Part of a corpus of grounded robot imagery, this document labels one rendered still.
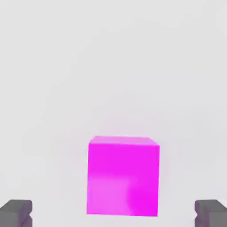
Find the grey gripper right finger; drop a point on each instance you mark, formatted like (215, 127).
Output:
(212, 213)

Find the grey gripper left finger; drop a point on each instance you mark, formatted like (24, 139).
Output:
(16, 213)

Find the small magenta cube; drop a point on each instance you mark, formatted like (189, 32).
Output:
(122, 177)

